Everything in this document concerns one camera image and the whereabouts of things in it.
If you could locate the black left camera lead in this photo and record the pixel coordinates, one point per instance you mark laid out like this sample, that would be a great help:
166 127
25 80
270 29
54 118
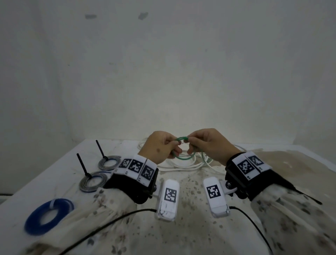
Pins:
131 212

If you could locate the black wristband with markers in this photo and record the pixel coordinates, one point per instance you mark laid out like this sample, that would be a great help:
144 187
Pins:
126 189
267 181

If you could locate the person's right forearm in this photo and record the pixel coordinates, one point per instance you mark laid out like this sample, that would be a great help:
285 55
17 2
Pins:
296 223

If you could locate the person's left forearm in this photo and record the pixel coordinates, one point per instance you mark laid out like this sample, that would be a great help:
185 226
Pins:
94 223

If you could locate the black right wristband with markers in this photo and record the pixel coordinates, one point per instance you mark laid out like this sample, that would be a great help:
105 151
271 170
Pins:
267 181

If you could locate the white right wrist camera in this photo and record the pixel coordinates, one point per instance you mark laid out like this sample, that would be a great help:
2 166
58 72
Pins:
218 207

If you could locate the black camera lead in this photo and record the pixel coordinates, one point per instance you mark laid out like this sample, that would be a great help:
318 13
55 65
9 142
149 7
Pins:
131 212
249 218

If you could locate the person's left hand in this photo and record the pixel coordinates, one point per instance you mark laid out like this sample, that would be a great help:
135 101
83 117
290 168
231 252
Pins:
157 149

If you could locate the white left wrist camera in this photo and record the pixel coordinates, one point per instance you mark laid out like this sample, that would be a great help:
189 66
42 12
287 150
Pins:
166 210

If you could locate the black right camera lead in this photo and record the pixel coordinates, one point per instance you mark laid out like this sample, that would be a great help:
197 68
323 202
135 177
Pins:
249 218

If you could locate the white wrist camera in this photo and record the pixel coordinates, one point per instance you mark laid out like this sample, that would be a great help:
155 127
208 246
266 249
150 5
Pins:
166 210
218 207

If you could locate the black left wristband with markers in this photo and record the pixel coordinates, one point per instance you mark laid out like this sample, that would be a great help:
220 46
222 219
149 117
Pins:
126 189

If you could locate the person's right hand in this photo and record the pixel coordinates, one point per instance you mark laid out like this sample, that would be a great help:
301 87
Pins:
212 144

